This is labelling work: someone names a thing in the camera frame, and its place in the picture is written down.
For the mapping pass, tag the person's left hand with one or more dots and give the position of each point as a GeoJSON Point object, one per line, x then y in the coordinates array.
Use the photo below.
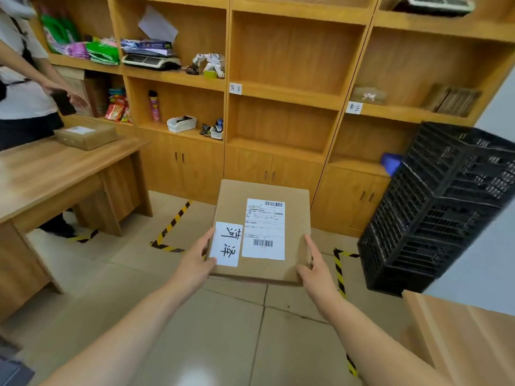
{"type": "Point", "coordinates": [194, 266]}

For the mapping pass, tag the person's right hand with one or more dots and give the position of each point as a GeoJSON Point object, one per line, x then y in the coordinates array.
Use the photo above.
{"type": "Point", "coordinates": [318, 273]}

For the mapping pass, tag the person's right thumb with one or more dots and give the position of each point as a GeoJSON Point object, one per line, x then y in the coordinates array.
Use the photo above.
{"type": "Point", "coordinates": [314, 250]}

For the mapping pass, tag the person's left thumb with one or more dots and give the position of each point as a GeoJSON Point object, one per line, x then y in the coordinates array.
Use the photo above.
{"type": "Point", "coordinates": [205, 245]}

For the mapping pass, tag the brown cardboard box with labels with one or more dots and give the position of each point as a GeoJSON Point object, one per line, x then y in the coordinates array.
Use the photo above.
{"type": "Point", "coordinates": [261, 233]}

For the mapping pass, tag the person's left forearm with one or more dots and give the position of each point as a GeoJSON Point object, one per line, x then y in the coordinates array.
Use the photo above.
{"type": "Point", "coordinates": [112, 339]}

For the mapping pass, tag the person's right forearm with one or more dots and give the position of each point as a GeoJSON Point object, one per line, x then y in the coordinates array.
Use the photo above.
{"type": "Point", "coordinates": [374, 345]}

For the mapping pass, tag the small white basket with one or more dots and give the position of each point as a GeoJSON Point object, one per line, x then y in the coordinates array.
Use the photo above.
{"type": "Point", "coordinates": [217, 133]}

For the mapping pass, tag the blue plastic bag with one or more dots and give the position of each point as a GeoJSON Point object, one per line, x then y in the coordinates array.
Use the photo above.
{"type": "Point", "coordinates": [391, 162]}

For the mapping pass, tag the white plastic basket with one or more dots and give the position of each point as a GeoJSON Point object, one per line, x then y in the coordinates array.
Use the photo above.
{"type": "Point", "coordinates": [181, 124]}

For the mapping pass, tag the stack of black plastic crates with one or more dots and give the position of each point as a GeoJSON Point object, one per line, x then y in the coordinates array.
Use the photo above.
{"type": "Point", "coordinates": [434, 213]}

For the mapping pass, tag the white shelf label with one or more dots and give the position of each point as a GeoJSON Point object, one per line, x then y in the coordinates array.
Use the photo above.
{"type": "Point", "coordinates": [235, 88]}
{"type": "Point", "coordinates": [354, 107]}

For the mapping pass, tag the purple spray can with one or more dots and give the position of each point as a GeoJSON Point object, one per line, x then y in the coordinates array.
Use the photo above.
{"type": "Point", "coordinates": [154, 105]}

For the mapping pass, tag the wooden desk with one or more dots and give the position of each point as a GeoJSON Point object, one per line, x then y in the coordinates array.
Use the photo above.
{"type": "Point", "coordinates": [60, 204]}

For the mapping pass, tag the red snack packets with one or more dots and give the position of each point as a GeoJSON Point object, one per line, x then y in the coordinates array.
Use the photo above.
{"type": "Point", "coordinates": [117, 109]}

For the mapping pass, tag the wooden shelf cabinet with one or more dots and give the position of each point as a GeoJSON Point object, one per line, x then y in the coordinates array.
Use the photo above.
{"type": "Point", "coordinates": [305, 88]}

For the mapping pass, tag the small brown cardboard box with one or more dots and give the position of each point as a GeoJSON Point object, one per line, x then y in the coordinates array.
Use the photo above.
{"type": "Point", "coordinates": [85, 134]}

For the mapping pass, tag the clear plastic bag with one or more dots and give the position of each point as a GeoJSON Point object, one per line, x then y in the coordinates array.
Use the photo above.
{"type": "Point", "coordinates": [368, 94]}

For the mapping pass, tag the green tissue box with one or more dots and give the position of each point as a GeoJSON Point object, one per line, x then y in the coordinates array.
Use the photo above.
{"type": "Point", "coordinates": [210, 73]}

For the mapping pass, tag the light wooden table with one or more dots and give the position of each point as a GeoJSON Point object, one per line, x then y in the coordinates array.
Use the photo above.
{"type": "Point", "coordinates": [466, 337]}

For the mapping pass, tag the white digital scale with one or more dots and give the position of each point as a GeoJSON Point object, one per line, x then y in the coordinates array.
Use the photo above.
{"type": "Point", "coordinates": [151, 61]}

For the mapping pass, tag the large brown cardboard box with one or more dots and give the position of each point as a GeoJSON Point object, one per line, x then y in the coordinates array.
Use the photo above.
{"type": "Point", "coordinates": [82, 90]}

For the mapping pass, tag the black phone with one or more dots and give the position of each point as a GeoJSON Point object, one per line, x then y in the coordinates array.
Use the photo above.
{"type": "Point", "coordinates": [63, 102]}

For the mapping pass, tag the stack of flat cardboard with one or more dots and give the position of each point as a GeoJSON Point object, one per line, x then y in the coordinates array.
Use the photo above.
{"type": "Point", "coordinates": [452, 99]}

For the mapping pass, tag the stack of blue packets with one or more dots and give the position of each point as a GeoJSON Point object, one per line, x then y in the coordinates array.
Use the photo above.
{"type": "Point", "coordinates": [147, 46]}

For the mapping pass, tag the white paper sheet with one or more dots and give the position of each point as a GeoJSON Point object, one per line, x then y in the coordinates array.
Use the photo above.
{"type": "Point", "coordinates": [157, 24]}

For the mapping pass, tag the pink plastic bag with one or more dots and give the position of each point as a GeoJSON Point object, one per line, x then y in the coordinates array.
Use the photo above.
{"type": "Point", "coordinates": [76, 50]}

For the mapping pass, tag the green plastic bags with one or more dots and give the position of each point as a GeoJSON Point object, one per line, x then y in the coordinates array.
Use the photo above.
{"type": "Point", "coordinates": [68, 34]}

